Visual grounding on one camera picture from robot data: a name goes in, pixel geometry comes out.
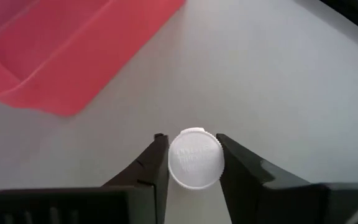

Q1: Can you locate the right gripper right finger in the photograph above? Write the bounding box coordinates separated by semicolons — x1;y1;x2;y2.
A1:
216;133;358;224

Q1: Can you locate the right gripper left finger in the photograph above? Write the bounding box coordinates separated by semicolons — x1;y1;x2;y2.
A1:
0;133;170;224

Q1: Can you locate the large orange bottle white cap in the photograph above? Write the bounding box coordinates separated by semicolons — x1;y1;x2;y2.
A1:
167;126;226;190

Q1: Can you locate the red plastic bin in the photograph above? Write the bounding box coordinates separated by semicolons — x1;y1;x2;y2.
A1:
0;0;186;118

